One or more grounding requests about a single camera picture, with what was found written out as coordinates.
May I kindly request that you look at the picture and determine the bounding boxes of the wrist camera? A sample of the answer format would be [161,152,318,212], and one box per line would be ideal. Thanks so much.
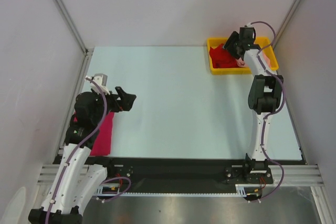
[85,73,110,95]
[239,26,256,43]

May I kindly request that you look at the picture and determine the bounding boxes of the left cable duct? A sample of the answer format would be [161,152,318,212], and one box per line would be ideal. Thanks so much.
[95,184,121,197]

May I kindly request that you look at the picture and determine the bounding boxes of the left aluminium corner post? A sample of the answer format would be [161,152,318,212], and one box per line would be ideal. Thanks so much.
[36,0,89,54]

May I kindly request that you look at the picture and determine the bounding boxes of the cable duct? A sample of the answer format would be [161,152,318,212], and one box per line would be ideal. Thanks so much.
[95,184,121,197]
[235,184,263,197]

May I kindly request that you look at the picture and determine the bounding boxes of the aluminium frame rail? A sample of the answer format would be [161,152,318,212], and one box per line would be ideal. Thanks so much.
[37,164,324,187]

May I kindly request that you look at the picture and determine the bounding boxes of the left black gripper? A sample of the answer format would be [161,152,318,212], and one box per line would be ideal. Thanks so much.
[91,86,135,124]

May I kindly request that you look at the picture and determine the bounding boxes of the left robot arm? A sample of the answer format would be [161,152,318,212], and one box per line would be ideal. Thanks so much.
[28,87,137,223]

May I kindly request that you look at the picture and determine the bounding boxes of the red t shirt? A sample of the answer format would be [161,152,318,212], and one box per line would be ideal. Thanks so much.
[209,44,238,69]

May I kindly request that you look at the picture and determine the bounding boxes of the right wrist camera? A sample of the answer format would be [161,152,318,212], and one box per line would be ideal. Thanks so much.
[239,26,256,43]

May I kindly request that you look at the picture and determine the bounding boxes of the folded magenta t shirt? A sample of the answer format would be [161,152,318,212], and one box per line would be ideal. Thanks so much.
[71,111,115,156]

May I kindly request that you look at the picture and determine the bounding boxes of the yellow plastic bin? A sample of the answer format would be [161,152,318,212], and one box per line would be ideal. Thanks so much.
[207,37,279,75]

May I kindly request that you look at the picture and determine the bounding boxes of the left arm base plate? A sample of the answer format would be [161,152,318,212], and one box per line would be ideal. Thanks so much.
[85,156,133,179]

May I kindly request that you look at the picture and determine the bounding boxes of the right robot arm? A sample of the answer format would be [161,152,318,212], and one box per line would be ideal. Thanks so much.
[223,27,285,162]

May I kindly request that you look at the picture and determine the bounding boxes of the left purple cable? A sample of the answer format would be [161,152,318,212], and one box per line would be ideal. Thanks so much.
[44,79,132,224]

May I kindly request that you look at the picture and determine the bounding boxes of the aluminium corner post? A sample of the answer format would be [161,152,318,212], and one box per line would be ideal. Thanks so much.
[272,0,302,49]
[36,0,89,54]

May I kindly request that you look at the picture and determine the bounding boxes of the pink t shirt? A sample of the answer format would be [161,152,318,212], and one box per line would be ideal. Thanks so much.
[236,53,271,68]

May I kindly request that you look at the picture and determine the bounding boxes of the right cable duct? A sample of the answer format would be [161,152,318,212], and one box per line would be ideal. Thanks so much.
[235,184,263,197]

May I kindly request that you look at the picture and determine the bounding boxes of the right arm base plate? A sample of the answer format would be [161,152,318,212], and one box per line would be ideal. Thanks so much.
[224,165,274,185]

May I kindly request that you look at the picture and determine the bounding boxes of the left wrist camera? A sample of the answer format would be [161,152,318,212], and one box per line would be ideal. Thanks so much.
[85,73,110,95]

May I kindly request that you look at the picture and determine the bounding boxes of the right aluminium corner post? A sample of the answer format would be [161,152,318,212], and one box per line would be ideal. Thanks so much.
[272,0,302,49]

